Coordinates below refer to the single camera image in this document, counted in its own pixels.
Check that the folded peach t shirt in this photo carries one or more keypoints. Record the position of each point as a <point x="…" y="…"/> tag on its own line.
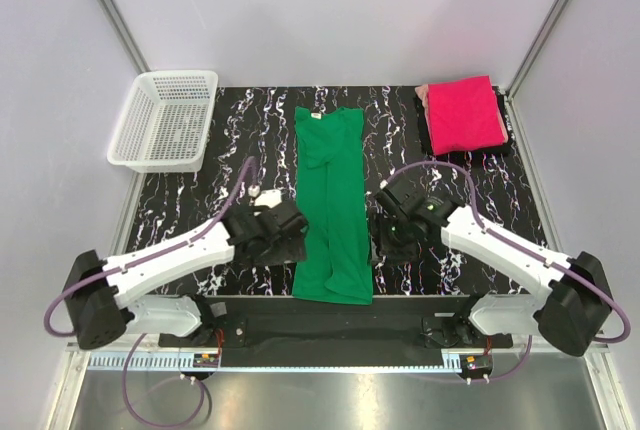
<point x="422" y="92"/>

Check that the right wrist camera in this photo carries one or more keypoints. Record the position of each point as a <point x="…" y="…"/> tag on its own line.
<point x="399" y="199"/>

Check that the white plastic basket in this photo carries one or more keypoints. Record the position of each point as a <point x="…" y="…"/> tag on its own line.
<point x="163" y="125"/>

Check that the black marble pattern mat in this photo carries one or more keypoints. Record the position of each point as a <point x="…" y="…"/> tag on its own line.
<point x="260" y="122"/>

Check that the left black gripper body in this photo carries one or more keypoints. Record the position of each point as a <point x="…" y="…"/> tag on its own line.
<point x="282" y="251"/>

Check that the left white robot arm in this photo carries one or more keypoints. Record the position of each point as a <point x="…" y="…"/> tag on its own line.
<point x="108" y="298"/>

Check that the green t shirt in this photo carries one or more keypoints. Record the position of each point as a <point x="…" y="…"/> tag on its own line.
<point x="330" y="193"/>

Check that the folded pink t shirt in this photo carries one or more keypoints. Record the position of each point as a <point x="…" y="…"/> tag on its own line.
<point x="464" y="116"/>

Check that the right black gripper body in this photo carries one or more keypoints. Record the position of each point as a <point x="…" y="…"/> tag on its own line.
<point x="390" y="238"/>

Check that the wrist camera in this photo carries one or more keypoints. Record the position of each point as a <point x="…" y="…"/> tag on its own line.
<point x="399" y="199"/>
<point x="262" y="200"/>

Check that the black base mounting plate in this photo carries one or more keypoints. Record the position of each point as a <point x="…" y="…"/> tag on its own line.
<point x="284" y="332"/>

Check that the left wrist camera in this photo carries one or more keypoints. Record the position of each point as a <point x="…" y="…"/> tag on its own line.
<point x="262" y="200"/>

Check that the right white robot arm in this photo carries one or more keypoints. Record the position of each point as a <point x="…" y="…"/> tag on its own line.
<point x="567" y="299"/>

